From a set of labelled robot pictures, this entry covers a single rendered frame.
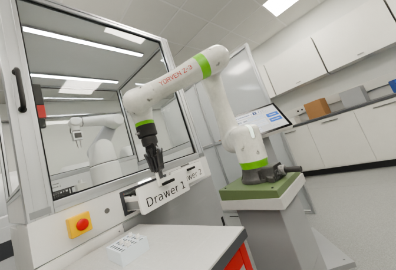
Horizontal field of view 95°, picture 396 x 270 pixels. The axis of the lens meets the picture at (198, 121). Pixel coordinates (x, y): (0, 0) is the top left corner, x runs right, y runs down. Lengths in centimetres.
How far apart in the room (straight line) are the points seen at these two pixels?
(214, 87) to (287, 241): 73
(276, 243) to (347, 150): 276
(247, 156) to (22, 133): 89
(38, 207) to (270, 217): 86
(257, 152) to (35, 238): 86
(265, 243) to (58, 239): 78
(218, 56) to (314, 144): 288
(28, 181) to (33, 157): 9
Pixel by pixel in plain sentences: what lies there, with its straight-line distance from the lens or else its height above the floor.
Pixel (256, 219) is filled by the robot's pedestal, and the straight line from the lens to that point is 86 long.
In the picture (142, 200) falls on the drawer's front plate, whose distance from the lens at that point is 87.
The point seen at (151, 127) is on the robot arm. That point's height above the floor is 117.
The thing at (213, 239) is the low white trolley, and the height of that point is 76.
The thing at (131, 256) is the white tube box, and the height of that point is 77.
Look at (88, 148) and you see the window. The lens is 101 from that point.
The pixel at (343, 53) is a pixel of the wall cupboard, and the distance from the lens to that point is 380.
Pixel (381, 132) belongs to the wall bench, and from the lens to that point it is 343.
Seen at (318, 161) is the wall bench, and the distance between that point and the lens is 359.
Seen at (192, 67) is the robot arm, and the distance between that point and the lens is 82.
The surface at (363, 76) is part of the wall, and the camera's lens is 411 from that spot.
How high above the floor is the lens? 100
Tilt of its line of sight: 9 degrees up
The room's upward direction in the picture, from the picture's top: 18 degrees counter-clockwise
